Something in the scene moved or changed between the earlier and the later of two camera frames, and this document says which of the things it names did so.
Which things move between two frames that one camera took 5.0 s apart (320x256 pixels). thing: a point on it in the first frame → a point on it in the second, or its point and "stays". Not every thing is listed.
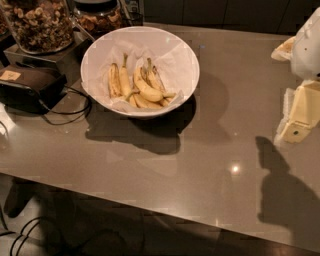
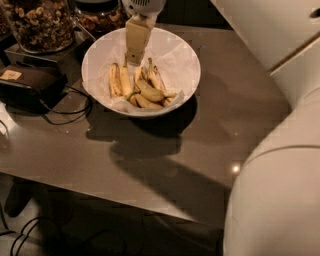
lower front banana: x=140 y=103 stays
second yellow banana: x=124 y=78 stays
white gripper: x=307 y=53 → x=145 y=7
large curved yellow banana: x=145 y=88 stays
